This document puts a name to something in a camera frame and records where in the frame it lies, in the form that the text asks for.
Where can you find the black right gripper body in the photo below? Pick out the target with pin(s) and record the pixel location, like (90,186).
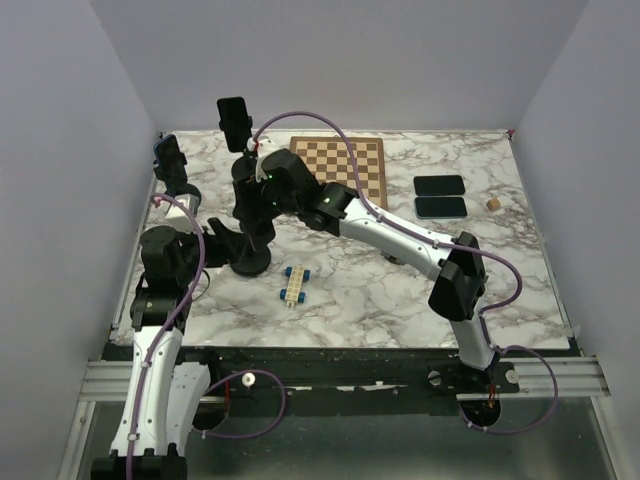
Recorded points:
(267,205)

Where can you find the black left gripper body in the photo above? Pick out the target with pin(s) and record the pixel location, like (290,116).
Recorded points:
(190,248)

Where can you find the black stand for pink phone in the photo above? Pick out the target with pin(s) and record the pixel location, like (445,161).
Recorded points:
(252,261)

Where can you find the blue phone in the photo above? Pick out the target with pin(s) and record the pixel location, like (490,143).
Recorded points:
(170,162)

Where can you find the black stand with blue phone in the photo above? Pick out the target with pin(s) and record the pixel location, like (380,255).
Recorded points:
(187,188)

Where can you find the teal phone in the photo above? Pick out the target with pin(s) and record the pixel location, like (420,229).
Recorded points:
(440,207)

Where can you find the black phone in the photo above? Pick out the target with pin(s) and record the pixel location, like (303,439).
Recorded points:
(439,185)
(235,122)

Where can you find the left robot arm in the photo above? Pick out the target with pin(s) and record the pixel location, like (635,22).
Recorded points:
(155,350)

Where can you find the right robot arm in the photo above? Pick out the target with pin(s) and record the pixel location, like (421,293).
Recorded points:
(454,265)

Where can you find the black round phone stand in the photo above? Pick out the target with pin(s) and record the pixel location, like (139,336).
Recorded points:
(243,165)

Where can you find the black phone on stand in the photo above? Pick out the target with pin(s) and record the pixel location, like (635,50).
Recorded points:
(235,122)

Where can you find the wooden chessboard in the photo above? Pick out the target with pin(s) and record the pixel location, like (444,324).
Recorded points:
(328,159)

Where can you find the blue white toy block car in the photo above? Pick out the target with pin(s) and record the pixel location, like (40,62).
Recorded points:
(293,294)

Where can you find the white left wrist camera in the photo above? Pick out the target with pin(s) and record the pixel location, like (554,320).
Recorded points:
(181,213)

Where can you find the black mounting rail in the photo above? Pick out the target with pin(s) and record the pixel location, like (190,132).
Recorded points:
(263,382)

